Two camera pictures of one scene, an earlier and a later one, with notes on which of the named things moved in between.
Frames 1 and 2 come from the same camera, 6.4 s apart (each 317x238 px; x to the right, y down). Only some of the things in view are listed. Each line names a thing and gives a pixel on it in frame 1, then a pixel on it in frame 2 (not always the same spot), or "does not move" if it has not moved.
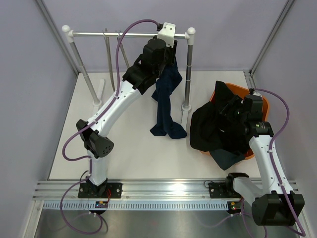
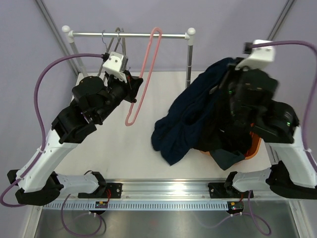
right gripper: (235, 102) to (235, 73)
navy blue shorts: (165, 85) to (177, 133)
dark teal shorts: (225, 158) does not move
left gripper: (170, 51) to (131, 88)
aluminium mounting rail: (158, 189) does not move
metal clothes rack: (67, 30) does not move
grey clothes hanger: (123, 50) to (111, 41)
